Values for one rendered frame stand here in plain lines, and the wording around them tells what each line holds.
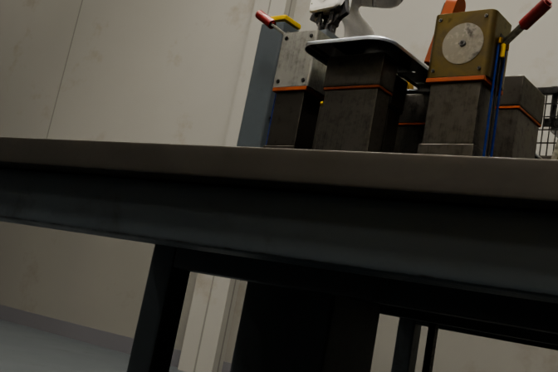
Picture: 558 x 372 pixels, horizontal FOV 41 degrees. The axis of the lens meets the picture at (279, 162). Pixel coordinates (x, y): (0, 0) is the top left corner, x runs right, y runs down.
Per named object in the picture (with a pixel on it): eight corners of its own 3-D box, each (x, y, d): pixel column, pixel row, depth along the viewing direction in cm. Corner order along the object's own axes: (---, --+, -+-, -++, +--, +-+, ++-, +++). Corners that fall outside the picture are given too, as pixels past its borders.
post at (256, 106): (245, 215, 155) (285, 20, 164) (219, 212, 160) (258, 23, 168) (267, 222, 161) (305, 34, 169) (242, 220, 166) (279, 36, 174)
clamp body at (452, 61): (481, 228, 111) (511, 4, 118) (400, 222, 120) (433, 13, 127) (503, 239, 118) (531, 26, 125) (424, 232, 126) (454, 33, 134)
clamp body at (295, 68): (282, 212, 136) (317, 28, 143) (235, 208, 144) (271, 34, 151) (305, 221, 142) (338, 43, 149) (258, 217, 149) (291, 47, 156)
